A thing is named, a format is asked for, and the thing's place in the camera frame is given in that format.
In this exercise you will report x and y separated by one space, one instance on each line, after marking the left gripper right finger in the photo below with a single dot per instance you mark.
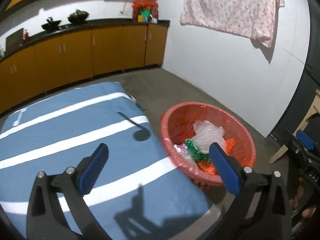
239 181

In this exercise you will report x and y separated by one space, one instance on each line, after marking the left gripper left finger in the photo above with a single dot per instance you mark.
78 181

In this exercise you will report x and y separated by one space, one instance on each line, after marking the red plastic bag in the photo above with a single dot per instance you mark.
207 167
229 145

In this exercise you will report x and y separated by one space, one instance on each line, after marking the red plastic bag front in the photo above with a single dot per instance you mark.
229 145

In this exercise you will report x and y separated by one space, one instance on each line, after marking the green plastic bag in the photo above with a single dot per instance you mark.
195 151

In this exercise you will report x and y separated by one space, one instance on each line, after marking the large bubble wrap sheet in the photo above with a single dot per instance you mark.
206 133

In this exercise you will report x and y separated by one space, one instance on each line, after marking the magenta plastic bag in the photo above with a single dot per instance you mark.
183 151

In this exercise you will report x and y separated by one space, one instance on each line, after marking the lower kitchen cabinets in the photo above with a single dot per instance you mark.
74 53

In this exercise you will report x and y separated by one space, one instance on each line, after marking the person right hand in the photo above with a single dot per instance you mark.
303 198

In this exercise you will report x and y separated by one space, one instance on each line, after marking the wooden plank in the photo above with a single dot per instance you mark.
278 154

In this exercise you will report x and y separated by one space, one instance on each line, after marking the blue striped tablecloth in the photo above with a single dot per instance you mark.
139 194

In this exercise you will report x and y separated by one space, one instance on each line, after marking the red plastic basket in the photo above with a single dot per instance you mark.
187 131

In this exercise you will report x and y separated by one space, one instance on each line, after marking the dark cutting board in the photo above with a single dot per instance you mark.
14 40

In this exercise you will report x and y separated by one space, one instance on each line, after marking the black wok left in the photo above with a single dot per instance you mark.
51 24

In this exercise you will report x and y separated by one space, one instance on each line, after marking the pink floral hanging cloth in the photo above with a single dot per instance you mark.
254 19

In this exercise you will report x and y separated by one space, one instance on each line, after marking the black lidded wok right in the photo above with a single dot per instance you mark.
78 17

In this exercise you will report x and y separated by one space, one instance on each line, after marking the red bag covered appliance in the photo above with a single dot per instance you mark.
145 11

